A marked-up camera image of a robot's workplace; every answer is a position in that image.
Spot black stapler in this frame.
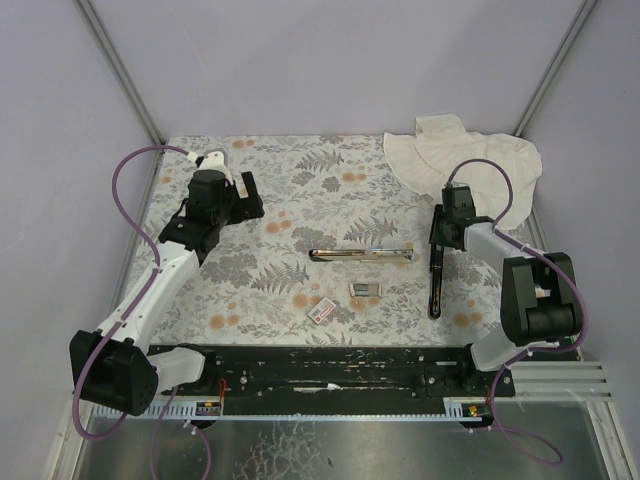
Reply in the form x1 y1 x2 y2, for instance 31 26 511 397
428 245 444 320

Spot silver stapler magazine rail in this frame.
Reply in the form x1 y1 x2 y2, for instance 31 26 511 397
308 248 417 264

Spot cardboard staple tray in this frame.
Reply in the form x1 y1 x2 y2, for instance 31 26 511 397
349 282 383 298

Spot red white staple box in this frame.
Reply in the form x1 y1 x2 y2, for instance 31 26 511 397
307 297 337 324

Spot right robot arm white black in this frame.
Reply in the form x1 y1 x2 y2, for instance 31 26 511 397
429 184 584 372

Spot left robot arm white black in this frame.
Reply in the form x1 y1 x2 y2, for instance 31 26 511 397
69 169 264 416

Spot cream white cloth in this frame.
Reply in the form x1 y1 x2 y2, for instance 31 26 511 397
383 114 542 230

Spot floral patterned table mat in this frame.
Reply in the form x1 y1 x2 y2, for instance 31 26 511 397
144 135 501 346

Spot aluminium extrusion crossbar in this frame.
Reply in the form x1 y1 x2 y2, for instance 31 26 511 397
510 361 612 402

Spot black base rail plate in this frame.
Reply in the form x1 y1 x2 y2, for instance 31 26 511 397
178 345 515 422

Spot left aluminium frame post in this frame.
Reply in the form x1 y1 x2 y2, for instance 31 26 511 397
73 0 166 145

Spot aluminium frame post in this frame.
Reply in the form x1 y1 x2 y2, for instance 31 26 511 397
73 0 166 145
512 0 600 138

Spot white slotted cable duct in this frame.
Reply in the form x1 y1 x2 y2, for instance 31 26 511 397
93 397 224 420

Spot right aluminium frame post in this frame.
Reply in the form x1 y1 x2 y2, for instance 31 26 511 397
512 0 600 138

